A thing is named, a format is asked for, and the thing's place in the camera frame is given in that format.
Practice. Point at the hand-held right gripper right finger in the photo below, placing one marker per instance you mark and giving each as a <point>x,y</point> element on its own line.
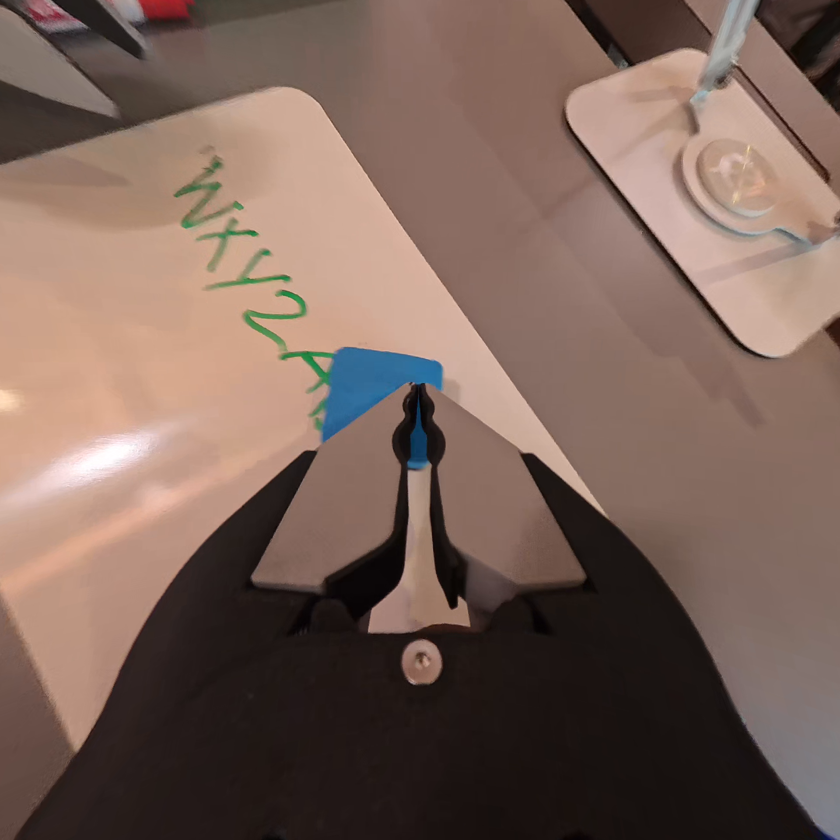
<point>512,525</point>

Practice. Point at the white metal stand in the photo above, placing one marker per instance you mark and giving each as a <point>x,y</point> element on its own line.
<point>754,275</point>

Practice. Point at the red dry erase marker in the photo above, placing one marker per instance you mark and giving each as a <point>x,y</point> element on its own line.
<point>56,13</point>

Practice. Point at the white whiteboard sheet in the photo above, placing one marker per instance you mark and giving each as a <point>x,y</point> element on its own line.
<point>131,394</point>

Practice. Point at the blue whiteboard eraser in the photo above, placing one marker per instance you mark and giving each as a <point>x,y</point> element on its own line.
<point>367,387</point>

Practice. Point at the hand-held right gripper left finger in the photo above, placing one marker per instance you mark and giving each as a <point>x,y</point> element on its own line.
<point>315,525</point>

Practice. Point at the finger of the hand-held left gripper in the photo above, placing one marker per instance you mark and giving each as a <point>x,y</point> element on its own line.
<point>111,29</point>
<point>39,59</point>

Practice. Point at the red marker cap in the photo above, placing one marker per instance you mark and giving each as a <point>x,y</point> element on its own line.
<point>167,6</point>

